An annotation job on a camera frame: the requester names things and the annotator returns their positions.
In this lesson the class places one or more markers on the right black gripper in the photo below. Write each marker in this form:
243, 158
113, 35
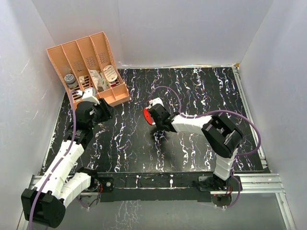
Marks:
158, 126

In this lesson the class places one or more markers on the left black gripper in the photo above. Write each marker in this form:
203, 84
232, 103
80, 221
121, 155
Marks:
108, 111

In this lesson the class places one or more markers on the red keyring with keys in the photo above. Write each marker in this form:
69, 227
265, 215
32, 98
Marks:
148, 117

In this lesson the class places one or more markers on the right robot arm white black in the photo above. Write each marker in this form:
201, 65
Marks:
221, 133

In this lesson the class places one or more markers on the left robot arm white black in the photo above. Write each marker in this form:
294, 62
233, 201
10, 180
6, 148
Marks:
47, 201

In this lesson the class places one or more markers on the white small boxes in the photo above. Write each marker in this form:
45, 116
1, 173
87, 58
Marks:
99, 81

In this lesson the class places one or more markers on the small red-white box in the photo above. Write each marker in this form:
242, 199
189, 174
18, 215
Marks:
83, 79

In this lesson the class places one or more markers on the oval white tin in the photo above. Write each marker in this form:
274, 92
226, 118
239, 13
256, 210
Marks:
110, 73

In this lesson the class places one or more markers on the grey round jar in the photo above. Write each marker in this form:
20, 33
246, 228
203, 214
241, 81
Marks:
70, 81

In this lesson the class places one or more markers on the peach desk organizer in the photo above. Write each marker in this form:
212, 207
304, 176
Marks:
88, 62

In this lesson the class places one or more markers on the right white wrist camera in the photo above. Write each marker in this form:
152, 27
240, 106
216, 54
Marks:
153, 102

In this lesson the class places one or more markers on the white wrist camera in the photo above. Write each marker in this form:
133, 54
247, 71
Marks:
89, 95
153, 102

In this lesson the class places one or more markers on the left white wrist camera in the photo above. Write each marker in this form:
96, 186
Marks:
89, 95

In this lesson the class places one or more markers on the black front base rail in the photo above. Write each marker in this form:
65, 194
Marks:
163, 186

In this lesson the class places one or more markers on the aluminium frame rail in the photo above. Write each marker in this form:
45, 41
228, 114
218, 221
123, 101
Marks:
252, 183

